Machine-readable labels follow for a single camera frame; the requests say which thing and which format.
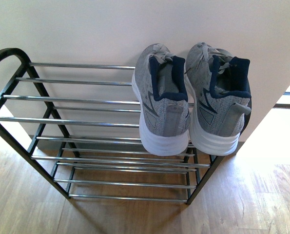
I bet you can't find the grey knit sneaker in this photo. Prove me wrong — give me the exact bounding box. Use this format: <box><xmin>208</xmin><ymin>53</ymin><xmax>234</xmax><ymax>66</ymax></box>
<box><xmin>132</xmin><ymin>43</ymin><xmax>190</xmax><ymax>156</ymax></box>
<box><xmin>184</xmin><ymin>42</ymin><xmax>251</xmax><ymax>156</ymax></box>

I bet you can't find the black metal shoe rack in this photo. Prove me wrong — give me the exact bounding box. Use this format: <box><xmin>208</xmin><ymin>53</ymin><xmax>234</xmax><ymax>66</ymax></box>
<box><xmin>0</xmin><ymin>48</ymin><xmax>223</xmax><ymax>204</ymax></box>

